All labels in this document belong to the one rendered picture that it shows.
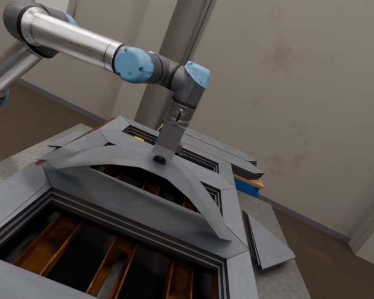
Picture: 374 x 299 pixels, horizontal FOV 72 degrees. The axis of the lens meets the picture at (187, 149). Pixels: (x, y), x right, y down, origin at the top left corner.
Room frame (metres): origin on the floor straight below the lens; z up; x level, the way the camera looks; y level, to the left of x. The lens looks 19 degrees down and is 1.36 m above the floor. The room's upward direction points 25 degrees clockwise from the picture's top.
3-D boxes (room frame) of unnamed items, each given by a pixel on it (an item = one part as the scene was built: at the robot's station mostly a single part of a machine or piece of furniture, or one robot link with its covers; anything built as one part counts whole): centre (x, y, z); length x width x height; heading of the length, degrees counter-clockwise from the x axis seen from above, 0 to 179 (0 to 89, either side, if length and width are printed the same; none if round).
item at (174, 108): (0.72, 0.06, 1.20); 0.08 x 0.08 x 0.05
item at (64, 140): (1.25, 0.55, 0.70); 0.39 x 0.12 x 0.04; 3
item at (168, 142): (0.72, 0.05, 1.12); 0.10 x 0.09 x 0.16; 95
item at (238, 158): (1.76, -0.15, 0.82); 0.80 x 0.40 x 0.06; 93
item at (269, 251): (1.01, -0.51, 0.77); 0.45 x 0.20 x 0.04; 3
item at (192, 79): (0.73, 0.06, 1.28); 0.09 x 0.08 x 0.11; 79
